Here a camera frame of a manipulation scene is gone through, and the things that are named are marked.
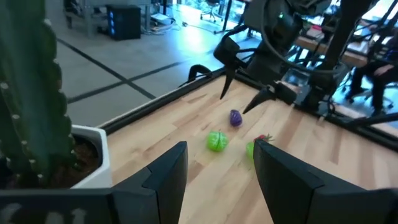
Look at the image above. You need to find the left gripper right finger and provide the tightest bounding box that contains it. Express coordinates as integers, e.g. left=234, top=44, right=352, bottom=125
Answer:
left=252, top=139, right=398, bottom=224

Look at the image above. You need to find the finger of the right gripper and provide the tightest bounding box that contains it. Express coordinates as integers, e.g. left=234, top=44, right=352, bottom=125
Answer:
left=243, top=88, right=277, bottom=115
left=220, top=66, right=237, bottom=101

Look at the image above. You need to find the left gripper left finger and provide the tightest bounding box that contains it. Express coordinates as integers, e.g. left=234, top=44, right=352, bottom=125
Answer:
left=0, top=141, right=189, bottom=224

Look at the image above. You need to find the red toy strawberry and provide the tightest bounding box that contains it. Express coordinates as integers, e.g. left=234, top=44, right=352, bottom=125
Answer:
left=253, top=133, right=274, bottom=144

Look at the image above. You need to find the green split toy vegetable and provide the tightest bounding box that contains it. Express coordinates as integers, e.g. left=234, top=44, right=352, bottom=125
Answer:
left=246, top=141, right=256, bottom=162

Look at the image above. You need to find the round light green toy fruit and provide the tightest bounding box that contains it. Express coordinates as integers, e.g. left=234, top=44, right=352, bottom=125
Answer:
left=206, top=130, right=229, bottom=153

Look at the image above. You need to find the office chair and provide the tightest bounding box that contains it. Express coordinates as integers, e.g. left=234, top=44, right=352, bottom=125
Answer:
left=198, top=0, right=221, bottom=23

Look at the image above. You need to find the white square plant pot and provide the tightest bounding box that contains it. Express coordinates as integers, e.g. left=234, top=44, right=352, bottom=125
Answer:
left=46, top=124, right=113, bottom=190

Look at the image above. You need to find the wooden desk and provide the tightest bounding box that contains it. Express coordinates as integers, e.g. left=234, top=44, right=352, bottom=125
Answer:
left=295, top=26, right=376, bottom=68

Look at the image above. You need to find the black computer tower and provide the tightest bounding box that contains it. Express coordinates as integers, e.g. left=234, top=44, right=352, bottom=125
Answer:
left=105, top=4, right=142, bottom=41

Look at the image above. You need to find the person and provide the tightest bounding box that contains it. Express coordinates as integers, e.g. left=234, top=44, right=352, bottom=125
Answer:
left=343, top=37, right=398, bottom=116

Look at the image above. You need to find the tall green cactus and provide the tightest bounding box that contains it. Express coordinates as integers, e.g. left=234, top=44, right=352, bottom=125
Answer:
left=0, top=0, right=77, bottom=188

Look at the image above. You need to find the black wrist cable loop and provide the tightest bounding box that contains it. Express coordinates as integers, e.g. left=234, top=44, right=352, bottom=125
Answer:
left=259, top=0, right=346, bottom=76

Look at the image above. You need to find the black table edge frame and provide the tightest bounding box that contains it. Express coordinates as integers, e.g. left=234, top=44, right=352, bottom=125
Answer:
left=98, top=67, right=398, bottom=147

